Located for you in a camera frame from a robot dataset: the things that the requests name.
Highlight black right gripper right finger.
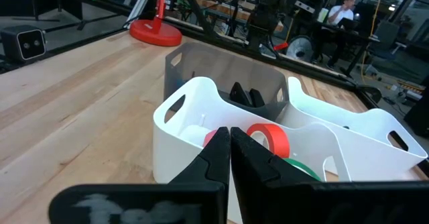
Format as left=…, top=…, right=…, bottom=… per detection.
left=231, top=127, right=322, bottom=224

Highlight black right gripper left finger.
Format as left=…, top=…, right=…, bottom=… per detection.
left=169, top=126, right=231, bottom=184

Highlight red tape roll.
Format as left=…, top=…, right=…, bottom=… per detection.
left=246, top=123, right=291, bottom=160
left=202, top=129, right=219, bottom=148

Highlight green tape roll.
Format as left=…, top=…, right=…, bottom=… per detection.
left=283, top=158, right=322, bottom=182

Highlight white plastic bin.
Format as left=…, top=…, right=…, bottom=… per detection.
left=278, top=76, right=429, bottom=182
left=153, top=76, right=353, bottom=185

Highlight gray plastic bin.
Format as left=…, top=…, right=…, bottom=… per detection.
left=164, top=42, right=290, bottom=123

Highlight red desk lamp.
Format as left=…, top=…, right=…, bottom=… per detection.
left=129, top=0, right=183, bottom=47

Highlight person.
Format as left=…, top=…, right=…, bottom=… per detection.
left=326, top=0, right=358, bottom=29

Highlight black cube camera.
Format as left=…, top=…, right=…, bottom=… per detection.
left=0, top=25, right=47, bottom=63

